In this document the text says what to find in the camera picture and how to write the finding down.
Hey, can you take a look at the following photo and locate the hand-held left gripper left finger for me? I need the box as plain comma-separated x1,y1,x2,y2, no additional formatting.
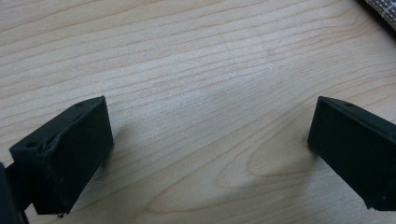
8,95,115,217

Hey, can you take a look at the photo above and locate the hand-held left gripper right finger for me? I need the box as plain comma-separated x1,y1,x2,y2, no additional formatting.
306,95,396,213

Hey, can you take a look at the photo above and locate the grey white striped cloth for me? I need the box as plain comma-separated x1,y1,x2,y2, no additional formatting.
362,0,396,32

